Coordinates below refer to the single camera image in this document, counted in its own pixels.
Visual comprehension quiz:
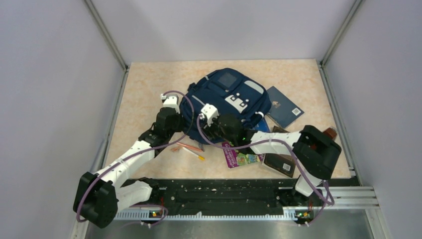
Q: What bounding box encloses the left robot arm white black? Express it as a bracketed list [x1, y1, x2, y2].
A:
[73, 106, 184, 228]

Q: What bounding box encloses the grey eraser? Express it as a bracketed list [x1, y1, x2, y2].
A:
[198, 143, 205, 151]

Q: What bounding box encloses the purple treehouse book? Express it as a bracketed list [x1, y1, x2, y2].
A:
[223, 149, 265, 169]

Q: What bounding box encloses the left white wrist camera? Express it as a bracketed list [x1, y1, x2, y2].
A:
[160, 93, 180, 114]

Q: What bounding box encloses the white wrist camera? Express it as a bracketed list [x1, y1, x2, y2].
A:
[160, 93, 180, 114]
[199, 104, 219, 126]

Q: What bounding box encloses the aluminium frame rail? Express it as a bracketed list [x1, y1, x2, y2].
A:
[74, 178, 391, 239]

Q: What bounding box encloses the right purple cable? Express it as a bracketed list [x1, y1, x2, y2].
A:
[196, 114, 335, 227]

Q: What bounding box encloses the dark blue hardcover book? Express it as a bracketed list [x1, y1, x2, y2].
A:
[267, 86, 305, 128]

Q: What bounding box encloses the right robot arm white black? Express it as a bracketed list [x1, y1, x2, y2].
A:
[205, 115, 342, 205]

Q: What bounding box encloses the blue green landscape book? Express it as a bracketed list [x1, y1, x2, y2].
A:
[252, 118, 271, 132]

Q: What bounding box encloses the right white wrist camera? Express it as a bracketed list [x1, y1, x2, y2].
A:
[199, 104, 219, 126]

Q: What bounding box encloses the purple cable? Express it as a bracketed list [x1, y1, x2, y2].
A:
[196, 114, 335, 227]
[76, 90, 195, 228]

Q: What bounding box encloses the brown leather case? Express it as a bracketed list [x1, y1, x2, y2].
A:
[323, 127, 337, 140]

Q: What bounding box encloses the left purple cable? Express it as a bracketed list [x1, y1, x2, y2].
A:
[76, 90, 195, 228]

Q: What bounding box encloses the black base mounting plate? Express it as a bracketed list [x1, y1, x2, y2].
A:
[122, 178, 325, 217]

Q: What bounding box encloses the black paperback book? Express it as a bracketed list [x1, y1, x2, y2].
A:
[262, 154, 296, 178]

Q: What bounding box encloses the navy blue backpack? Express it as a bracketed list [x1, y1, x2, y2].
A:
[180, 68, 272, 144]

